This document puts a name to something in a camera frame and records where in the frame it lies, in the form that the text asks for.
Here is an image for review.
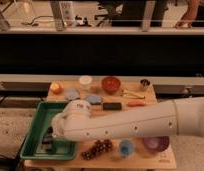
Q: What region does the black rectangular block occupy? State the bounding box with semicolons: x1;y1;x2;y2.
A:
102;103;122;110

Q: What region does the red bowl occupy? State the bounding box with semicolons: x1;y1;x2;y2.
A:
101;76;121;94

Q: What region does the wooden board table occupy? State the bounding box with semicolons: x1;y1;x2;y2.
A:
24;81;177;171

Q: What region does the yellow banana toy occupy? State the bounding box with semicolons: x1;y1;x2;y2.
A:
122;89;145;99

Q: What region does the purple plastic bowl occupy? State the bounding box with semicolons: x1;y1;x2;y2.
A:
142;136;170;152

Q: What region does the green plastic tray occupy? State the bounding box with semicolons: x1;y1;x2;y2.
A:
20;102;77;161

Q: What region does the dark grape bunch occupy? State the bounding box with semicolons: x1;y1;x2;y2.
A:
81;139;113;160

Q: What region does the orange fruit toy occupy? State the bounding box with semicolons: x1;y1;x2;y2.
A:
50;82;62;94

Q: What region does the blue sponge piece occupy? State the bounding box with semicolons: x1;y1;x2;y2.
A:
86;95;102;105

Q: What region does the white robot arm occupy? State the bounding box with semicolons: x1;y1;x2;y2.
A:
49;97;204;142

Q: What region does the orange carrot toy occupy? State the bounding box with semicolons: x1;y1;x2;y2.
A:
127;101;147;107

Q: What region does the blue plastic cup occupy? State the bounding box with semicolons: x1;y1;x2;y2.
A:
119;140;134;157

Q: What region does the white cup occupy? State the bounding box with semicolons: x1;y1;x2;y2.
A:
79;75;93;90

